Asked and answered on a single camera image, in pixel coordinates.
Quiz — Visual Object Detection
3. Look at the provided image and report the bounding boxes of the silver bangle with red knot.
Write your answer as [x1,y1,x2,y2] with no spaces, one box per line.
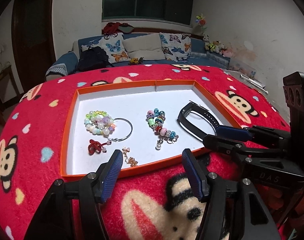
[86,118,133,155]

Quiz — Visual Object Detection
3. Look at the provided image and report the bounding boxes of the pastel pearl bead bracelet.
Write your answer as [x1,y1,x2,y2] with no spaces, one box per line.
[84,109,116,138]

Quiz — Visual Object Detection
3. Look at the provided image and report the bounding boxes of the black smart watch band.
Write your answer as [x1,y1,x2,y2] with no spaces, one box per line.
[177,101,220,141]

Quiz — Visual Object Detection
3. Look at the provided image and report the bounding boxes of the colourful charm bead bracelet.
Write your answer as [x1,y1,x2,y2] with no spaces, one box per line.
[146,108,180,151]

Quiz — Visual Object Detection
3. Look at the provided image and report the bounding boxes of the red cartoon monkey blanket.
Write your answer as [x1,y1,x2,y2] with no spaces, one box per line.
[0,64,290,239]

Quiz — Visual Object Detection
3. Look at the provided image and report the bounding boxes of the orange shallow cardboard tray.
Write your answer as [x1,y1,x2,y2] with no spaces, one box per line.
[60,80,238,180]

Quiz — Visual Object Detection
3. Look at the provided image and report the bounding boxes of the pile of plush toys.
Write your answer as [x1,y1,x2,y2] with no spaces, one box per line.
[203,34,233,58]

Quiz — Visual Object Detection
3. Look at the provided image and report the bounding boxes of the right butterfly print pillow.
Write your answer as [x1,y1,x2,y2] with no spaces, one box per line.
[159,33,191,62]

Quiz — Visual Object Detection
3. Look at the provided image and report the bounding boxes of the butterfly print pillow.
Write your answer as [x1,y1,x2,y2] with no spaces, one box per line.
[81,33,130,63]
[159,33,191,62]

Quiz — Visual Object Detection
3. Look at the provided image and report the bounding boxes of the yellow toy on sofa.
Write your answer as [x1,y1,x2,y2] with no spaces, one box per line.
[128,57,143,65]

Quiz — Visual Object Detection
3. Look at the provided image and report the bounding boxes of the black backpack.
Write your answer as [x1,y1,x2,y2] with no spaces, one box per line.
[74,47,113,73]

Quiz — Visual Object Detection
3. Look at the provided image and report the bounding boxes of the colourful toy flower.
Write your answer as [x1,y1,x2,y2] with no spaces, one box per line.
[195,14,207,34]

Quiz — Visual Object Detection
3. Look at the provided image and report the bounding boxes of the blue fabric sofa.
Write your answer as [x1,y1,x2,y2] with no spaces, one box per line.
[45,33,233,81]

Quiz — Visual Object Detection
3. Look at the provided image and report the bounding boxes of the plain beige cushion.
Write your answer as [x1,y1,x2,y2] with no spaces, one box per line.
[123,33,165,61]

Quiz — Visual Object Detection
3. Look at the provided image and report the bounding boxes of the left butterfly print pillow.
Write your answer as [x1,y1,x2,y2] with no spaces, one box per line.
[81,33,130,63]

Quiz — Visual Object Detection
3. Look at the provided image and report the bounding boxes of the dark wooden side table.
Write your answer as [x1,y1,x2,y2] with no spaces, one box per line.
[0,64,21,111]

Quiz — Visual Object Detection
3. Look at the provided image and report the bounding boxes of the red clothes on sill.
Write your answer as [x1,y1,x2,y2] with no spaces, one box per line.
[102,22,134,35]

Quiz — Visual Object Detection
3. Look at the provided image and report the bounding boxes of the dark window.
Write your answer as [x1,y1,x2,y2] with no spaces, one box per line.
[102,0,193,25]

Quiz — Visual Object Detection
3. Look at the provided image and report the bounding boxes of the dark wooden door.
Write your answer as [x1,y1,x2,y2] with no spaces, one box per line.
[12,0,56,92]

